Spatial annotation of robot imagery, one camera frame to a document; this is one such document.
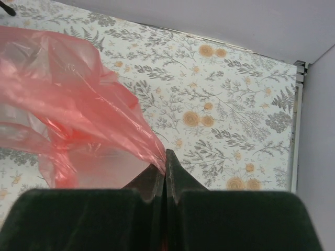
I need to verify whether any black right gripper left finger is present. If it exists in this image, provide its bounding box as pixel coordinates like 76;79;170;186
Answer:
1;166;164;250

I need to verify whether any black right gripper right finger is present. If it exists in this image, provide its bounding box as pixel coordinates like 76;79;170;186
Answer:
165;150;322;250

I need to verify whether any red plastic trash bag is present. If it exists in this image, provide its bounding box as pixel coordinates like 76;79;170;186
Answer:
1;26;166;189

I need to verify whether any black perforated music stand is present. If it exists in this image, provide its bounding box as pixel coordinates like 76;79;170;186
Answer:
0;2;16;17

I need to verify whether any aluminium frame rail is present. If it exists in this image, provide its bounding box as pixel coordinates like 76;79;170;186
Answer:
288;60;309;193

